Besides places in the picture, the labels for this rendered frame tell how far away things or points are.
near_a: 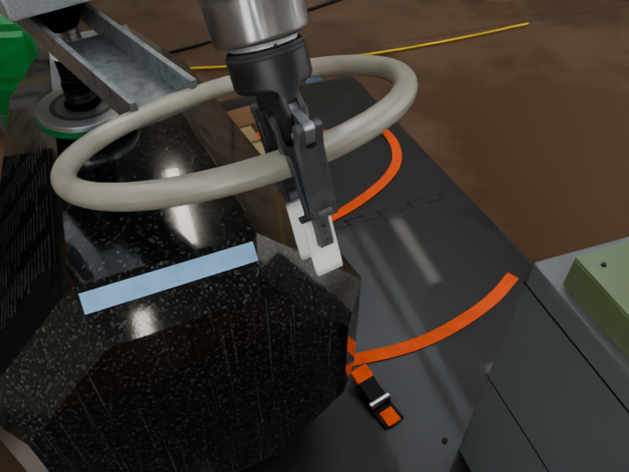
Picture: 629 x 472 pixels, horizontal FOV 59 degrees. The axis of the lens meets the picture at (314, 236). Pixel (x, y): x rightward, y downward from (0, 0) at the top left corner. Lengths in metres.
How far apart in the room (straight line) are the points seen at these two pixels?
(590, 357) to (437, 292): 1.06
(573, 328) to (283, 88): 0.76
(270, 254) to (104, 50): 0.51
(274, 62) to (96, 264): 0.66
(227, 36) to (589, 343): 0.82
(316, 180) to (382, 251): 1.69
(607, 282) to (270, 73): 0.73
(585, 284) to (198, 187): 0.73
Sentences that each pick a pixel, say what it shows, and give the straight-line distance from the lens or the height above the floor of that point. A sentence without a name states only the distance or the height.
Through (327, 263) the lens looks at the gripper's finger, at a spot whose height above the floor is 1.15.
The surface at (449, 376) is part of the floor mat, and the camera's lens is 1.88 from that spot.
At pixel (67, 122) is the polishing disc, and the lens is 1.38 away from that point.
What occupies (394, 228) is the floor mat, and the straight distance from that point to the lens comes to 2.29.
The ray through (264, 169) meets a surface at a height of 1.25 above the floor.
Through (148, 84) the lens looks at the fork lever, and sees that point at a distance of 1.07.
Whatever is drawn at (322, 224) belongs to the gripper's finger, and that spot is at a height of 1.20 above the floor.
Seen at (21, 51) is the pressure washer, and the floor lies 0.43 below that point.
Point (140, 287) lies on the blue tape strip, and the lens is 1.04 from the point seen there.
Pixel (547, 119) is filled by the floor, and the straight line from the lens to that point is 3.19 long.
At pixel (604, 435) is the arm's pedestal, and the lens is 1.15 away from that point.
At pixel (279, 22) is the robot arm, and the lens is 0.49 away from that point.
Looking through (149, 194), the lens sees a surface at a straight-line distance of 0.57.
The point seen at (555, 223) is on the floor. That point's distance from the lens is 2.52.
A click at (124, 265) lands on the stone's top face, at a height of 0.84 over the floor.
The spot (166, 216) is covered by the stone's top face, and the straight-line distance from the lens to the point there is 1.12.
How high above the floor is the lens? 1.57
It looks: 44 degrees down
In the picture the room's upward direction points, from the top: straight up
